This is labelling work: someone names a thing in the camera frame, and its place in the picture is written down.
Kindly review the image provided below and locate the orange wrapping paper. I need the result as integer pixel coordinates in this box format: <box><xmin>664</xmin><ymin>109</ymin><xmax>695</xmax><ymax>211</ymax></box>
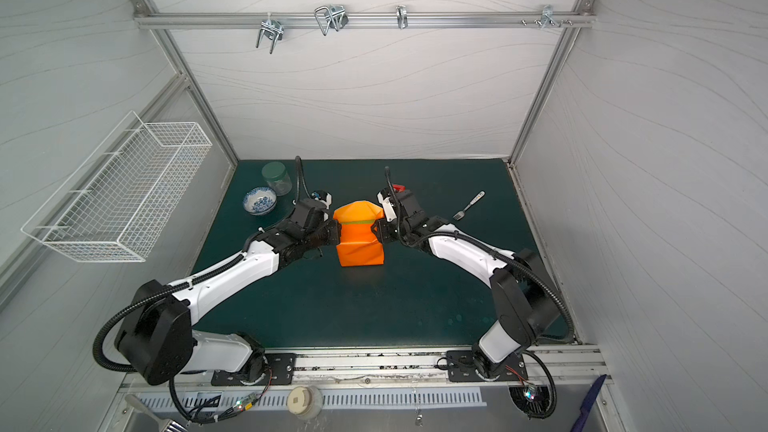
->
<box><xmin>333</xmin><ymin>201</ymin><xmax>385</xmax><ymax>267</ymax></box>

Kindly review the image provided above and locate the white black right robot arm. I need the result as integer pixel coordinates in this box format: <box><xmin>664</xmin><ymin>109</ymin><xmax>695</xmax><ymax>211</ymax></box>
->
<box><xmin>373</xmin><ymin>188</ymin><xmax>575</xmax><ymax>381</ymax></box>

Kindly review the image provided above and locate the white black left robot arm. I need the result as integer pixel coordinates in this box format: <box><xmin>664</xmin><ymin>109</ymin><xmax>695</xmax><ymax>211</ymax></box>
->
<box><xmin>92</xmin><ymin>219</ymin><xmax>341</xmax><ymax>386</ymax></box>

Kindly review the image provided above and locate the blue white ceramic bowl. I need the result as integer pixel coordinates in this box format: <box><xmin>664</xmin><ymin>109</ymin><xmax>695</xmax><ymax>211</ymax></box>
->
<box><xmin>242</xmin><ymin>186</ymin><xmax>278</xmax><ymax>216</ymax></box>

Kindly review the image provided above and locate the green lidded glass jar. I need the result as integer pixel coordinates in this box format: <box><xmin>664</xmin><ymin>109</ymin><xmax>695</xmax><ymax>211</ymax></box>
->
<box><xmin>261</xmin><ymin>161</ymin><xmax>293</xmax><ymax>197</ymax></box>

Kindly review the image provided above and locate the round white puck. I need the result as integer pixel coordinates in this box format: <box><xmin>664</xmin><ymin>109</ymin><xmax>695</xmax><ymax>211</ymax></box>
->
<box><xmin>286</xmin><ymin>386</ymin><xmax>324</xmax><ymax>421</ymax></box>

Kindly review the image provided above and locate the metal u-bolt clamp left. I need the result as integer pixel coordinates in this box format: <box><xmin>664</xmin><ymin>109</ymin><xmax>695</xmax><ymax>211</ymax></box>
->
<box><xmin>256</xmin><ymin>16</ymin><xmax>284</xmax><ymax>54</ymax></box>

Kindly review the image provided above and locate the metal u-bolt clamp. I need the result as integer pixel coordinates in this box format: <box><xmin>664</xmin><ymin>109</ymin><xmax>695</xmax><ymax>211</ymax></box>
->
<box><xmin>314</xmin><ymin>4</ymin><xmax>349</xmax><ymax>36</ymax></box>
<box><xmin>256</xmin><ymin>16</ymin><xmax>284</xmax><ymax>54</ymax></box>

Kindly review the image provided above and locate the metal u-bolt clamp middle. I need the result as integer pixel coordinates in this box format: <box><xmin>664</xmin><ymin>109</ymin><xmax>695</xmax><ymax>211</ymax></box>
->
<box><xmin>314</xmin><ymin>4</ymin><xmax>349</xmax><ymax>36</ymax></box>

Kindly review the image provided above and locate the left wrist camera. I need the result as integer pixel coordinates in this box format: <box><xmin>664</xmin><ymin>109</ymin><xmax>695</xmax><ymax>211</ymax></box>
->
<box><xmin>292</xmin><ymin>190</ymin><xmax>332</xmax><ymax>230</ymax></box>

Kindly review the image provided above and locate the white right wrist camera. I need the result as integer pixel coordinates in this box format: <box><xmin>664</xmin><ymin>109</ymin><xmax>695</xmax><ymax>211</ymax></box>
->
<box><xmin>377</xmin><ymin>189</ymin><xmax>397</xmax><ymax>222</ymax></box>

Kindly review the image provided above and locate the fork with white handle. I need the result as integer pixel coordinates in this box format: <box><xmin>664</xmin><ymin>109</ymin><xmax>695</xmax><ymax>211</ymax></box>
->
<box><xmin>453</xmin><ymin>190</ymin><xmax>485</xmax><ymax>221</ymax></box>

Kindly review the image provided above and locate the white wire basket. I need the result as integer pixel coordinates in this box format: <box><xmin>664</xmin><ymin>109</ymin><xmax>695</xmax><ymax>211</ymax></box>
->
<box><xmin>21</xmin><ymin>112</ymin><xmax>212</xmax><ymax>263</ymax></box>

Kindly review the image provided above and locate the metal ring clamp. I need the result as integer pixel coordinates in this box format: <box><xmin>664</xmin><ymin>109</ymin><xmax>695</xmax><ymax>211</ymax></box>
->
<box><xmin>395</xmin><ymin>5</ymin><xmax>408</xmax><ymax>30</ymax></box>

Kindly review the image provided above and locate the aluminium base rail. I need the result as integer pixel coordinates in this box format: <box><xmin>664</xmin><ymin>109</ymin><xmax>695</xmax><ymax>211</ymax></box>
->
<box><xmin>119</xmin><ymin>344</ymin><xmax>610</xmax><ymax>388</ymax></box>

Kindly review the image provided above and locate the blue handled tool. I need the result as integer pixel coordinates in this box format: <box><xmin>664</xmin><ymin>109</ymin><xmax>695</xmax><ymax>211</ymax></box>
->
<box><xmin>570</xmin><ymin>374</ymin><xmax>607</xmax><ymax>432</ymax></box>

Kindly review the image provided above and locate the metal bracket clamp right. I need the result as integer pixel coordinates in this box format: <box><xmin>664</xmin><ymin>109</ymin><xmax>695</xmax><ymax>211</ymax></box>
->
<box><xmin>520</xmin><ymin>5</ymin><xmax>572</xmax><ymax>30</ymax></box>

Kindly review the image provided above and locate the aluminium cross rail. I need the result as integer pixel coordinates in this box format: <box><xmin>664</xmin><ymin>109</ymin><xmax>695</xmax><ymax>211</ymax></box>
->
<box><xmin>134</xmin><ymin>8</ymin><xmax>597</xmax><ymax>31</ymax></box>

